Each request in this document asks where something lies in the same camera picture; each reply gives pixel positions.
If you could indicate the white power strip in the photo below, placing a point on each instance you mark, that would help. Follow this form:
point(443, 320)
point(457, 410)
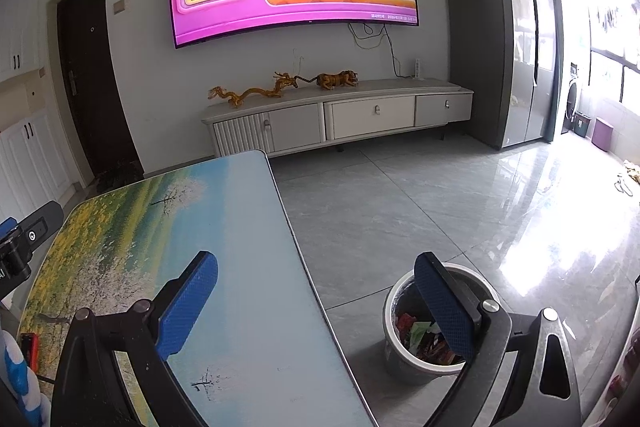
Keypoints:
point(417, 69)

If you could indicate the white television cabinet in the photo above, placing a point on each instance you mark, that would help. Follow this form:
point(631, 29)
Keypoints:
point(370, 114)

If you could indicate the landscape print table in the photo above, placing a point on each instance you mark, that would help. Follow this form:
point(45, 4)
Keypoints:
point(240, 232)

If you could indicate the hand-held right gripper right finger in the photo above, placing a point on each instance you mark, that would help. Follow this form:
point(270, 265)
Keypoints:
point(445, 307)

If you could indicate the orange rectangular object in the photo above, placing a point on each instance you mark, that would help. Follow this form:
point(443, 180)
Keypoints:
point(31, 349)

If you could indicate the beige wall switch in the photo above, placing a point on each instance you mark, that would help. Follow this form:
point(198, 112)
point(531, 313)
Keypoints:
point(119, 6)

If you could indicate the purple storage box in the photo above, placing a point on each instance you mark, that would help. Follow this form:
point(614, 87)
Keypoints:
point(603, 134)

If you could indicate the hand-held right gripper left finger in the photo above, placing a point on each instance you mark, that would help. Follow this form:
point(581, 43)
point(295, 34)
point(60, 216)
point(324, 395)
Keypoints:
point(190, 307)

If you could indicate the golden dragon figurine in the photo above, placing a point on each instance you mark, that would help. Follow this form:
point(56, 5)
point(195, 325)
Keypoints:
point(250, 94)

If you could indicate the white round trash bin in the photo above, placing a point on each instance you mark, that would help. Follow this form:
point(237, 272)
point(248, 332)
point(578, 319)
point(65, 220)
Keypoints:
point(400, 357)

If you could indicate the dark green storage box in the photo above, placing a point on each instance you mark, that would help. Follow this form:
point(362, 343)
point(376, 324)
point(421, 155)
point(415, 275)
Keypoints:
point(582, 124)

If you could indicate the light green paper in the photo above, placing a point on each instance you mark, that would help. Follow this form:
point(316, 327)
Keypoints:
point(419, 334)

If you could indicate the white built-in cabinet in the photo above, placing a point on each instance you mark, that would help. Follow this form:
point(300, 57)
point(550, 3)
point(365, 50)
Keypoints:
point(30, 147)

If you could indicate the grey tall refrigerator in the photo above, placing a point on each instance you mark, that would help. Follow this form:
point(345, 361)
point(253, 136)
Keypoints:
point(480, 47)

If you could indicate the dark brown entrance door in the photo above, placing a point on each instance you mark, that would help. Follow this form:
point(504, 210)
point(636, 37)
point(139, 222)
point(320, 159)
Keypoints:
point(95, 82)

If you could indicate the blue white striped object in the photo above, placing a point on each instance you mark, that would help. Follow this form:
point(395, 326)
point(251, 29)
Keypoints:
point(15, 377)

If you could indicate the golden tiger figurine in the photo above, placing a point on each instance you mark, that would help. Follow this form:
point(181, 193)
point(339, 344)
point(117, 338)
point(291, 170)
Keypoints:
point(335, 80)

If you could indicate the white washing machine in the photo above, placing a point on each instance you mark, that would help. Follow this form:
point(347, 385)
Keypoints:
point(572, 102)

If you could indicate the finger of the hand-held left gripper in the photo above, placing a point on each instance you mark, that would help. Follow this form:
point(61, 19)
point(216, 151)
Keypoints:
point(42, 222)
point(7, 227)

